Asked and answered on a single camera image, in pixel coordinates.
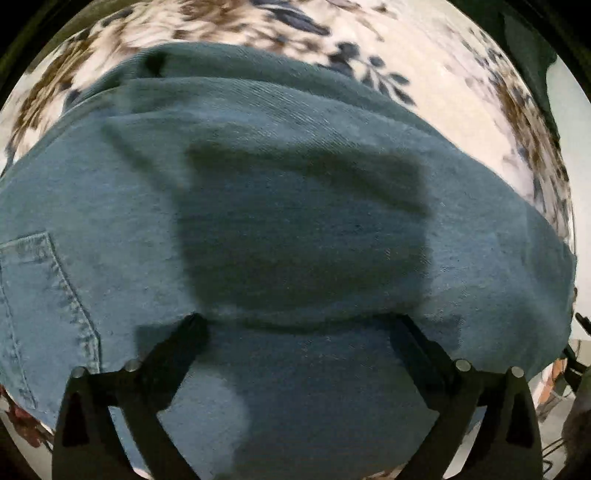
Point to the blue denim jeans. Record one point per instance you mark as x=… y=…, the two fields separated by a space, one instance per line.
x=293 y=208

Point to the dark green garment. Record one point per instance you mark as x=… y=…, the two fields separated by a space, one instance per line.
x=528 y=32

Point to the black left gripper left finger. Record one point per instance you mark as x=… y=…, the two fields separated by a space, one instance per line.
x=86 y=444

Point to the white floral bed blanket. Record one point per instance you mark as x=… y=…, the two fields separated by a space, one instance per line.
x=425 y=55

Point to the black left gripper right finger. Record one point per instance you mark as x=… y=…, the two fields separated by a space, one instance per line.
x=508 y=444

